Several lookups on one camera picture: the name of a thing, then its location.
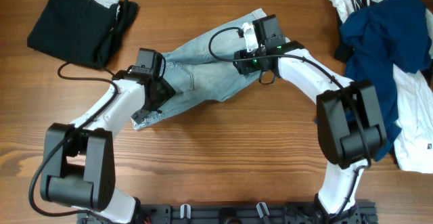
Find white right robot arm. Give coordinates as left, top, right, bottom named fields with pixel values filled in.
left=232, top=41, right=386, bottom=223

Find white printed t-shirt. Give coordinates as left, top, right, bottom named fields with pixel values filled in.
left=330, top=0, right=432, bottom=173

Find dark blue t-shirt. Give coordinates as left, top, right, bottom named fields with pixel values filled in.
left=339, top=0, right=432, bottom=161

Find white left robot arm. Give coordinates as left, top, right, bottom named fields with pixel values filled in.
left=28, top=70, right=175, bottom=223

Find folded black garment stack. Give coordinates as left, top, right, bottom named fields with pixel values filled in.
left=27, top=0, right=139, bottom=69

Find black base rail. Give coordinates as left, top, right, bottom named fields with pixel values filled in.
left=76, top=202, right=378, bottom=224

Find light blue denim shorts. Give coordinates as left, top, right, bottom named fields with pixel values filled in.
left=133, top=8, right=267, bottom=131

